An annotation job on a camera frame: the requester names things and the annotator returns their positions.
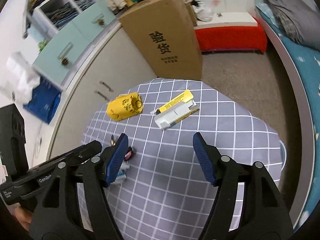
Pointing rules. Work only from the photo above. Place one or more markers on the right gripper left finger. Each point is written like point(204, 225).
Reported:
point(57, 215)

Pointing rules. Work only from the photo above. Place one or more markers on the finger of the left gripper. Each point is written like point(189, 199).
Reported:
point(79, 155)

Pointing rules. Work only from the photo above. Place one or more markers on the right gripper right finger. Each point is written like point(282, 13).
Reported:
point(264, 214)

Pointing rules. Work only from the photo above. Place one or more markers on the blue white tube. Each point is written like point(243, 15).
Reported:
point(121, 175)

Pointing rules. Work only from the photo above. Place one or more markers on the black snack wrapper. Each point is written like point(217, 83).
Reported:
point(130, 152)

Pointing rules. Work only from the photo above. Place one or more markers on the yellow bag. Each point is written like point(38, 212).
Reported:
point(125, 106)

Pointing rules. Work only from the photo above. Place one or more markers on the yellow white carton box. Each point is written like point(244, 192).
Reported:
point(175, 110)

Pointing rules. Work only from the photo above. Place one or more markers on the blue parcel bag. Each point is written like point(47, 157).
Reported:
point(45, 101)

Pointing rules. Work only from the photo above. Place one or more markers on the grey checked tablecloth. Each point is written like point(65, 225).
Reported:
point(165, 194)

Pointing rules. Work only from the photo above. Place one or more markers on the beige low cabinet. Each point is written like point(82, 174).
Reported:
point(114, 66)

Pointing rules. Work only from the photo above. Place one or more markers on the white paper shopping bag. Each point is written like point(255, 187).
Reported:
point(18, 79)

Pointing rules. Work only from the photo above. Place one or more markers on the metal stair handrail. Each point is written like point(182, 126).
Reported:
point(25, 20)

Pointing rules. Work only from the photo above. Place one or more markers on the lilac teal stair cabinet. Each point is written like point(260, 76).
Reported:
point(66, 31)

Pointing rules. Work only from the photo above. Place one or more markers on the tall brown cardboard box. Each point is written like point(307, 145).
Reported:
point(163, 32)

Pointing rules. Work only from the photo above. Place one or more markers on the teal patterned mattress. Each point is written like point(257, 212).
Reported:
point(302, 66)

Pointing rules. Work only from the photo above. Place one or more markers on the red fabric bench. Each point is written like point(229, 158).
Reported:
point(232, 38)

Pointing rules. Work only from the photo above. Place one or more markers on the white plastic bag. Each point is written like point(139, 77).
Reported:
point(203, 13)

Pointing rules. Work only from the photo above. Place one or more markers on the grey folded duvet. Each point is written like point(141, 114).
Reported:
point(299, 21)

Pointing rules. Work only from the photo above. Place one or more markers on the white board on bench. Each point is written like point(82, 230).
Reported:
point(229, 19)

